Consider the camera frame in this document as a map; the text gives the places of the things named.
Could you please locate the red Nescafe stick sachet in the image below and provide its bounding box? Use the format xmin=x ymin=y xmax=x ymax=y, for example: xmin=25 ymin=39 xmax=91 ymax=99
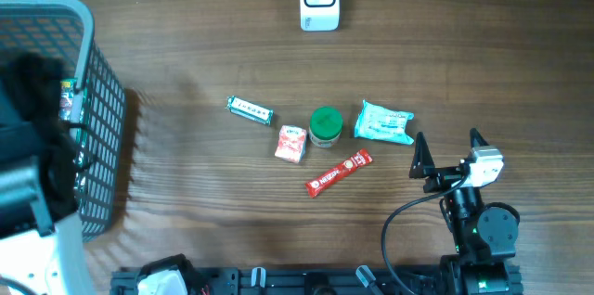
xmin=304 ymin=148 xmax=373 ymax=199

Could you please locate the green lid seasoning jar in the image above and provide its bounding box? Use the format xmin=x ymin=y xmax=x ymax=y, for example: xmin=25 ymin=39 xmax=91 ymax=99
xmin=309 ymin=107 xmax=343 ymax=148

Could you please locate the orange white small carton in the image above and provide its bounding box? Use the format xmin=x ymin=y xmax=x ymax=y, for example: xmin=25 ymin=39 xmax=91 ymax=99
xmin=275 ymin=125 xmax=307 ymax=163

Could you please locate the green white gum pack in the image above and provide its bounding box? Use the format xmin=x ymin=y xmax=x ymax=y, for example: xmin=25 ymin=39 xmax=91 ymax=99
xmin=226 ymin=96 xmax=274 ymax=126

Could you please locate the teal wet wipes packet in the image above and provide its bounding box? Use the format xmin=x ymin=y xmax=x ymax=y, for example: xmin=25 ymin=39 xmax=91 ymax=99
xmin=354 ymin=100 xmax=414 ymax=146

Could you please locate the grey black plastic basket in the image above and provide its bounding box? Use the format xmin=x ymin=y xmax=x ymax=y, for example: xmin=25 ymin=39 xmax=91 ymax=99
xmin=1 ymin=0 xmax=126 ymax=242

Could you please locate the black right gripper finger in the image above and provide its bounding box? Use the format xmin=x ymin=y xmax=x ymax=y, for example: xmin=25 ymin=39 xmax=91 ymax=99
xmin=470 ymin=128 xmax=489 ymax=148
xmin=408 ymin=132 xmax=436 ymax=179

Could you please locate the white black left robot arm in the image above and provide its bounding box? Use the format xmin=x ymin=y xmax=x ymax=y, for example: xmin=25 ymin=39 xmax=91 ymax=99
xmin=1 ymin=51 xmax=122 ymax=294

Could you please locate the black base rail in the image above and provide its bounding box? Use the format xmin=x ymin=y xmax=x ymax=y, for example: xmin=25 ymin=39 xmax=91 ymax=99
xmin=110 ymin=265 xmax=524 ymax=295

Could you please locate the green 3M gloves packet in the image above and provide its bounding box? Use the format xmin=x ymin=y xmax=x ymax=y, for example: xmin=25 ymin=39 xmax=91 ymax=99
xmin=58 ymin=77 xmax=94 ymax=194

